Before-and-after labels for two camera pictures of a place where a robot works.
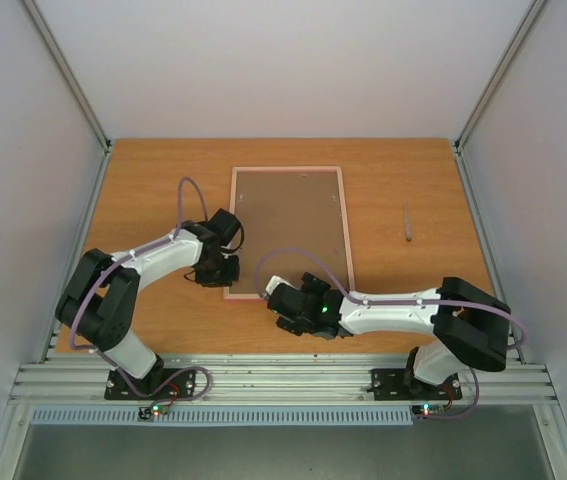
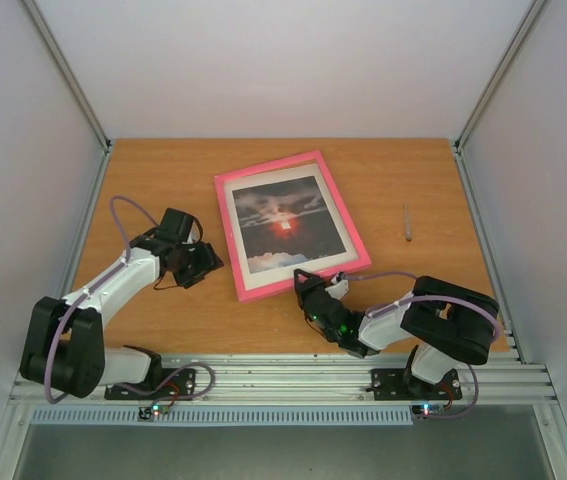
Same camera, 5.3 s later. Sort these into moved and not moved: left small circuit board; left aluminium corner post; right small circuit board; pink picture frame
Moved: pink picture frame
Not moved: right small circuit board; left small circuit board; left aluminium corner post
